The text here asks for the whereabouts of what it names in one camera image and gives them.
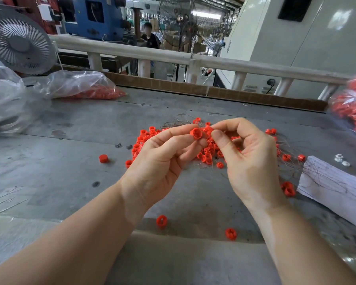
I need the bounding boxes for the person's right hand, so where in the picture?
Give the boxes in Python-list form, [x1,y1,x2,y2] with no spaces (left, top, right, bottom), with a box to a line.
[209,117,288,213]

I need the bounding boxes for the person's left hand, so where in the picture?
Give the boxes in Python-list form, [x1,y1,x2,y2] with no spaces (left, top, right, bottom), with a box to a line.
[119,123,208,226]

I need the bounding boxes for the pile of red plastic rings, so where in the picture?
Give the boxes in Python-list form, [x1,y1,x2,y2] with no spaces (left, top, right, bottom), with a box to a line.
[125,117,307,198]

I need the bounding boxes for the bundle of thin metal wires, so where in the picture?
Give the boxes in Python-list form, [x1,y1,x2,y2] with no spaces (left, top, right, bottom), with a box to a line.
[161,120,253,176]

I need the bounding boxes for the person's left forearm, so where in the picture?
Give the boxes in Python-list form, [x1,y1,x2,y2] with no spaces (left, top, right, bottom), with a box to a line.
[0,182,144,285]

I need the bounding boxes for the person's right forearm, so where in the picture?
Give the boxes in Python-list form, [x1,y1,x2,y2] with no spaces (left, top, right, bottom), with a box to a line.
[254,200,356,285]

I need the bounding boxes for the brown wooden board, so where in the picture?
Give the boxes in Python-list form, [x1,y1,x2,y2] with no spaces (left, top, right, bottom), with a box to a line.
[52,65,328,112]

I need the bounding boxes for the white paper sheet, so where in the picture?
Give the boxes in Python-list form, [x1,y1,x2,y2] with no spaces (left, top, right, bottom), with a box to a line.
[297,155,356,232]

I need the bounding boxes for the clear bag with red pieces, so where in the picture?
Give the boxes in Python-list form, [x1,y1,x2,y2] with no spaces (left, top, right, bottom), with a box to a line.
[36,70,127,100]

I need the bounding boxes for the white metal railing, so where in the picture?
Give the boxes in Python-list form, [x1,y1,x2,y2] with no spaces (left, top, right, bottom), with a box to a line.
[50,34,352,101]

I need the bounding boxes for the large clear bag red pieces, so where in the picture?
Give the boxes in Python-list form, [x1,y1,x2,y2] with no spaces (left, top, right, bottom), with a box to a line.
[329,65,356,139]

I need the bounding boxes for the large grey machine cabinet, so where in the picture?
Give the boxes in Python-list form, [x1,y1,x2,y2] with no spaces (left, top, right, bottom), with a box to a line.
[218,0,356,100]

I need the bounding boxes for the blue industrial machine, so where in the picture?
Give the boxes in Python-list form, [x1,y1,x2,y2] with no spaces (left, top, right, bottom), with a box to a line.
[66,0,130,42]

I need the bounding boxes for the crumpled clear plastic bag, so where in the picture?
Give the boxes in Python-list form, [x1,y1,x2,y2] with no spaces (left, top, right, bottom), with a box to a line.
[0,56,39,135]

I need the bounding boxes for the white desk fan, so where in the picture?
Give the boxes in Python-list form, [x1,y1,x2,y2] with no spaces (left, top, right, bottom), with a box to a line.
[0,10,58,76]

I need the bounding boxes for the red industrial machine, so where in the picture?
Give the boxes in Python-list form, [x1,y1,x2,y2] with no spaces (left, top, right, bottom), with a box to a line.
[0,0,58,34]

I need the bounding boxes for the black pedestal fan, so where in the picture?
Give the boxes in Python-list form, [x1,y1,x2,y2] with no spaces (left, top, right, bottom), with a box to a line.
[181,17,202,84]

